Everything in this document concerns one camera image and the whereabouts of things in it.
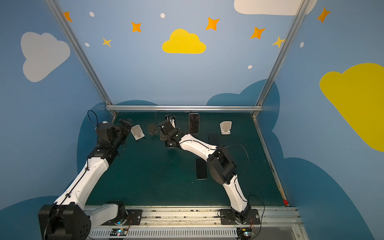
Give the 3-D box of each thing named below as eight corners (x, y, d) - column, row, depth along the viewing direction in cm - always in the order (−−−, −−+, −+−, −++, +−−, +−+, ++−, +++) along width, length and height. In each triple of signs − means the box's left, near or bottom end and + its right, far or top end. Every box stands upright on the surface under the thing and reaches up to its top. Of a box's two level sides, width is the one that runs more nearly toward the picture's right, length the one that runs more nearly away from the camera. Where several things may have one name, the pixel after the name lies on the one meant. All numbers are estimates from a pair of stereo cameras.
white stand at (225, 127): (221, 134, 111) (223, 126, 104) (220, 129, 114) (222, 121, 107) (230, 134, 111) (232, 126, 104) (229, 129, 114) (231, 121, 107)
